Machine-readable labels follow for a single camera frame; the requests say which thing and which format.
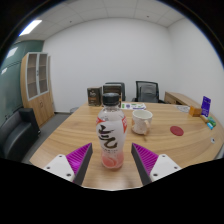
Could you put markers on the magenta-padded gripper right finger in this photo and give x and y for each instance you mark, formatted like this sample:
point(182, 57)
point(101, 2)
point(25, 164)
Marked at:
point(164, 165)

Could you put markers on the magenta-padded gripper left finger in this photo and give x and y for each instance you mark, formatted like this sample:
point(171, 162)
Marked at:
point(60, 165)

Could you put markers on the clear pink drink bottle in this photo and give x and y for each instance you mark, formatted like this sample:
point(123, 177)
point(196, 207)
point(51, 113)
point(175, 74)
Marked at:
point(111, 133)

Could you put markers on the flat round red coaster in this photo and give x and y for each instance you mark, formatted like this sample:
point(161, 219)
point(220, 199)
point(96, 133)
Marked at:
point(176, 130)

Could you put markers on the white marbled ceramic mug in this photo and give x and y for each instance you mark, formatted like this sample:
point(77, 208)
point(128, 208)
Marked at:
point(141, 120)

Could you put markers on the black leather sofa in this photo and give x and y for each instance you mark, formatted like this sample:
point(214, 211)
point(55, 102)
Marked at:
point(16, 133)

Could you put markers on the small white round object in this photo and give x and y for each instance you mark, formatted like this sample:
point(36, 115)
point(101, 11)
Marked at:
point(212, 140)

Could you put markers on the small yellowish box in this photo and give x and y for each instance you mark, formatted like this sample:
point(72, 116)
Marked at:
point(203, 119)

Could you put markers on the wooden glass-door cabinet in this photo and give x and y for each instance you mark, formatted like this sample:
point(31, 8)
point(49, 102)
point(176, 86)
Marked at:
point(41, 103)

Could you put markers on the green flat box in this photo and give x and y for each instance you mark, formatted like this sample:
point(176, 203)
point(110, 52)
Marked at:
point(212, 121)

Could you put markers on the white green purple leaflet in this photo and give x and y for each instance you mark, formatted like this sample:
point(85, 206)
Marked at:
point(133, 106)

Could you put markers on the standing purple box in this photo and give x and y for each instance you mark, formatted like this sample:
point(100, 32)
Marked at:
point(206, 106)

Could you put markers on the black mesh-back office chair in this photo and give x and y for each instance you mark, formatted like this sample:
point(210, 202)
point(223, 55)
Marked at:
point(147, 91)

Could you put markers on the small dark brown box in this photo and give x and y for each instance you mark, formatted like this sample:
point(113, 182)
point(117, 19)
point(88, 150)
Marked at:
point(94, 97)

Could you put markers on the black solid-back office chair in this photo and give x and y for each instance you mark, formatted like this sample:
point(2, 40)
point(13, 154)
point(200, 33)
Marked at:
point(123, 90)

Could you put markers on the rectangular ceiling light panel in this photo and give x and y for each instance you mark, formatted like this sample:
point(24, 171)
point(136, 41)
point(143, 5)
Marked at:
point(30, 27)

